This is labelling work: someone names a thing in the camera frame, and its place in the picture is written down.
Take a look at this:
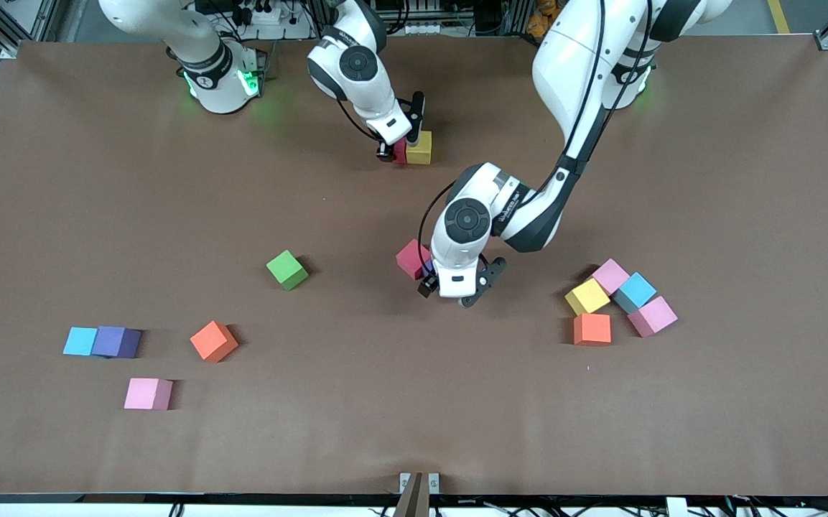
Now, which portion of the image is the pink foam cube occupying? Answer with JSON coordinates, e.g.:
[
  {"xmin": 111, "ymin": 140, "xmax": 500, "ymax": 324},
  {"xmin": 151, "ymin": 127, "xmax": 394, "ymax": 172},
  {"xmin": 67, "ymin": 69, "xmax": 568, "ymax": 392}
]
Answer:
[
  {"xmin": 124, "ymin": 378, "xmax": 175, "ymax": 411},
  {"xmin": 627, "ymin": 296, "xmax": 679, "ymax": 338},
  {"xmin": 592, "ymin": 258, "xmax": 631, "ymax": 295}
]

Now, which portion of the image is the bag of orange items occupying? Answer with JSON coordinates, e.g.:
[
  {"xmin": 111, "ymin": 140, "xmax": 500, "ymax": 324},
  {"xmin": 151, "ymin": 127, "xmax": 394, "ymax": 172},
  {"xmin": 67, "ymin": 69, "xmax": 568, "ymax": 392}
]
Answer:
[{"xmin": 527, "ymin": 0, "xmax": 562, "ymax": 38}]

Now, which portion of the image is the black camera cable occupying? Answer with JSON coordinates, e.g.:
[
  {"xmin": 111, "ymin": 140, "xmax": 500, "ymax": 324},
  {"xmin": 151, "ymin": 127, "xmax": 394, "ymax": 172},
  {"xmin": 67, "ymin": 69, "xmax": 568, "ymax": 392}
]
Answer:
[
  {"xmin": 335, "ymin": 99, "xmax": 380, "ymax": 142},
  {"xmin": 419, "ymin": 182, "xmax": 457, "ymax": 261}
]

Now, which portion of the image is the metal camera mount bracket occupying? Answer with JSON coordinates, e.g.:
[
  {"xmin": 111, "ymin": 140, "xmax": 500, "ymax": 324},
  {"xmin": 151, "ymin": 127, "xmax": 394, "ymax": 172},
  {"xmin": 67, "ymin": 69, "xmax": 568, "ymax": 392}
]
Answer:
[{"xmin": 399, "ymin": 472, "xmax": 440, "ymax": 517}]

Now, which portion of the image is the yellow foam cube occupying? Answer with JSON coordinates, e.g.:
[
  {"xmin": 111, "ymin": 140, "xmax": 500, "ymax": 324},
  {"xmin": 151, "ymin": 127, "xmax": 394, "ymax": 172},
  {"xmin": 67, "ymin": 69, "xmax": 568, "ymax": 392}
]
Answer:
[
  {"xmin": 406, "ymin": 131, "xmax": 433, "ymax": 166},
  {"xmin": 564, "ymin": 278, "xmax": 611, "ymax": 317}
]

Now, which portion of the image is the brown table cover sheet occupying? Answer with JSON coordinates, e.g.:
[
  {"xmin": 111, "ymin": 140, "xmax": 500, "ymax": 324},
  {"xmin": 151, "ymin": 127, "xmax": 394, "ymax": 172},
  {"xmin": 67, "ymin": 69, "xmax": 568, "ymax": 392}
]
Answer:
[{"xmin": 0, "ymin": 36, "xmax": 828, "ymax": 496}]

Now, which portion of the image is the blue foam cube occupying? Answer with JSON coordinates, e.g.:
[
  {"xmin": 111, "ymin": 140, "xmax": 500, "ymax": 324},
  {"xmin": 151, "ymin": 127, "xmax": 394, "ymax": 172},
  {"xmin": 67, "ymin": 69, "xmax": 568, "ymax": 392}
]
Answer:
[
  {"xmin": 62, "ymin": 327, "xmax": 100, "ymax": 357},
  {"xmin": 613, "ymin": 272, "xmax": 658, "ymax": 315}
]

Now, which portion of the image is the white power strip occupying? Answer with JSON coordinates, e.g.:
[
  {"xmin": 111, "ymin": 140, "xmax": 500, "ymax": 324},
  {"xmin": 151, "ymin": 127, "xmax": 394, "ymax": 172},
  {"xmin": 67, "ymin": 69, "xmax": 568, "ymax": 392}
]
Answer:
[{"xmin": 231, "ymin": 0, "xmax": 312, "ymax": 40}]

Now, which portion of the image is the orange foam cube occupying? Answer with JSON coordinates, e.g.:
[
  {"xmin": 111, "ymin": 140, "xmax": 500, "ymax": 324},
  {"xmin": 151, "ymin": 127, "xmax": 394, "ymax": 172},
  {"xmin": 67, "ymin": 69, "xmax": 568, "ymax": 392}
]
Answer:
[
  {"xmin": 190, "ymin": 320, "xmax": 239, "ymax": 363},
  {"xmin": 573, "ymin": 313, "xmax": 613, "ymax": 347}
]

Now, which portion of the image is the green foam cube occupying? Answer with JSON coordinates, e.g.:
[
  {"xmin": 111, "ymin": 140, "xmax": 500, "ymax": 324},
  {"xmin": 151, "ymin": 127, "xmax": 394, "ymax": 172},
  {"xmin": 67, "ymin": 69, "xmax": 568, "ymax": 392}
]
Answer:
[{"xmin": 266, "ymin": 249, "xmax": 310, "ymax": 292}]

